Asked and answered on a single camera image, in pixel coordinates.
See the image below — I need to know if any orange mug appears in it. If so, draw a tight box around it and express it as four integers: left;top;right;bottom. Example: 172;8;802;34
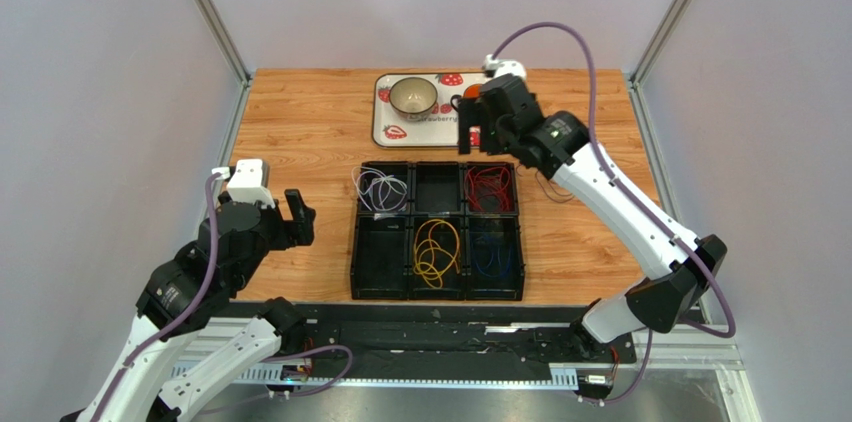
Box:
449;83;481;115

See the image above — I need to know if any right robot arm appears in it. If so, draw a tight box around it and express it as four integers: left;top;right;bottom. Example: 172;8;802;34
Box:
456;75;728;352

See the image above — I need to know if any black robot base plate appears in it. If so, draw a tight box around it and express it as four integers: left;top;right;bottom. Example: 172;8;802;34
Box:
297;302;640;382

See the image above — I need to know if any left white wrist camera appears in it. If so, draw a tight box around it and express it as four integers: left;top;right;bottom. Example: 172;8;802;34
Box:
211;158;277;208

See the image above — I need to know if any blue cable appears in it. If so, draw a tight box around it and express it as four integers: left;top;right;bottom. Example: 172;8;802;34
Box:
471;224;515;277

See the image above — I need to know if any aluminium frame rail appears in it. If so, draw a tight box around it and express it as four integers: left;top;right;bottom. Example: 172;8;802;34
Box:
161;305;760;421

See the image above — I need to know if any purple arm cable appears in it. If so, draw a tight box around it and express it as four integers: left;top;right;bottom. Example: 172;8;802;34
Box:
491;21;737;406
89;171;354;422

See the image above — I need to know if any black six-compartment organizer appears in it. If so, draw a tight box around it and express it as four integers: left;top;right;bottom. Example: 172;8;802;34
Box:
350;161;526;302

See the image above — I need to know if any strawberry pattern tray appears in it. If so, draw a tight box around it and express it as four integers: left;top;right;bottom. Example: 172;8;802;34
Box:
372;71;489;148

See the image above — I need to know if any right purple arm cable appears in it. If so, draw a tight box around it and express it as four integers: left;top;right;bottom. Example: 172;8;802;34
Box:
491;21;737;406

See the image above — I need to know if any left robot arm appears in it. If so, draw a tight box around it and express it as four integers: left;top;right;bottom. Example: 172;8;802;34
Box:
64;189;316;421

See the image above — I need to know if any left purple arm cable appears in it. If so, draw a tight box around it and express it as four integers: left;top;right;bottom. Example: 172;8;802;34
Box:
89;171;354;422

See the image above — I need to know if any yellow cable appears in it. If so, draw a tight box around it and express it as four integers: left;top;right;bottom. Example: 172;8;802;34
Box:
412;217;463;289

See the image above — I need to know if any red cable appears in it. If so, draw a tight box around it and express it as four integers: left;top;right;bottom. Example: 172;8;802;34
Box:
463;164;515;215

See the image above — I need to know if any grey ceramic bowl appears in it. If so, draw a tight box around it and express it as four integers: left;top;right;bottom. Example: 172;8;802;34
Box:
389;76;438;122

